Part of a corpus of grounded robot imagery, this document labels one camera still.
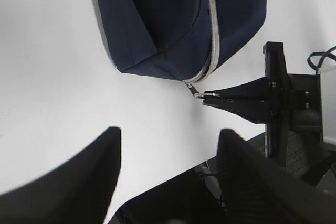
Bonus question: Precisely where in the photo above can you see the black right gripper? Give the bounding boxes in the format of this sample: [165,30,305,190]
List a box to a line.
[203,41,322,166]

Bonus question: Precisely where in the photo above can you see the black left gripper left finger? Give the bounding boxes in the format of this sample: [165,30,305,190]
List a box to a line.
[1,127,121,223]

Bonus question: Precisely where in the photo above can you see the navy white lunch bag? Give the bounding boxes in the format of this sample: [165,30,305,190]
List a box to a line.
[97,0,267,83]

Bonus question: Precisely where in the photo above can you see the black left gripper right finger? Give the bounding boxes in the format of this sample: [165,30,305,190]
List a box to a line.
[217,129,335,223]

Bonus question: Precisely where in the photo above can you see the black camera cable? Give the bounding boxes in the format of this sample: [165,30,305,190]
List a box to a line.
[307,46,336,71]

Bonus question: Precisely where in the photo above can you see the metal zipper pull ring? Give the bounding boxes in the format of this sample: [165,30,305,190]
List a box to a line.
[185,82,221,100]

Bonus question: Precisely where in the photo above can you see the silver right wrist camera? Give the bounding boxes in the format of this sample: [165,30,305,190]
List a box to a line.
[318,66,336,152]

